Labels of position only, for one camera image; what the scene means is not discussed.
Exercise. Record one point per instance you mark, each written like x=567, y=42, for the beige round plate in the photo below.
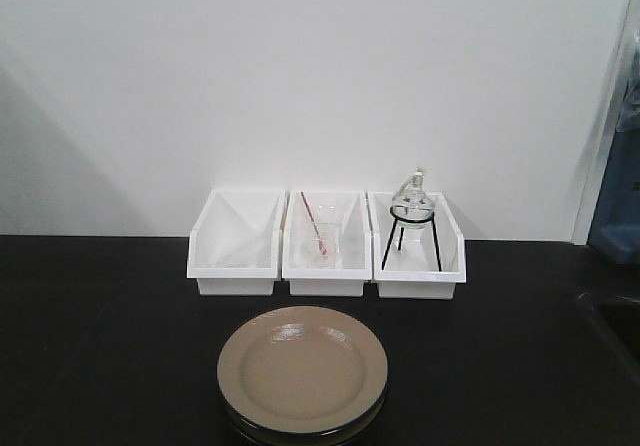
x=327, y=430
x=302, y=362

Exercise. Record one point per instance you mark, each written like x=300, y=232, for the red glass stirring rod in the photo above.
x=320, y=240

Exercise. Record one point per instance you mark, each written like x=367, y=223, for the clear glass beaker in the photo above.
x=331, y=234

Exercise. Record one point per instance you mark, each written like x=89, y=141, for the middle white plastic bin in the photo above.
x=349, y=210

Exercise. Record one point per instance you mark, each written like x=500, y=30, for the white plastic bin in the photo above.
x=413, y=273
x=349, y=210
x=235, y=244

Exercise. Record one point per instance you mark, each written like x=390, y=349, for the glass alcohol lamp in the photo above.
x=410, y=205

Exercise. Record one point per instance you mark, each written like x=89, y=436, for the left white plastic bin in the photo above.
x=235, y=244

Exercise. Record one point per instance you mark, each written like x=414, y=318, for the right white plastic bin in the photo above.
x=413, y=273

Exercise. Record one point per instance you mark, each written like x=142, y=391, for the grey pegboard drying rack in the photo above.
x=614, y=230

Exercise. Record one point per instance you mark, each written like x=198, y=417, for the black lab sink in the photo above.
x=615, y=319

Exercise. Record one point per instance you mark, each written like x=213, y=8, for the clear bag of pegs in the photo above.
x=628, y=119

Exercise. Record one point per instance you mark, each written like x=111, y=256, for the black wire tripod stand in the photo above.
x=399, y=235

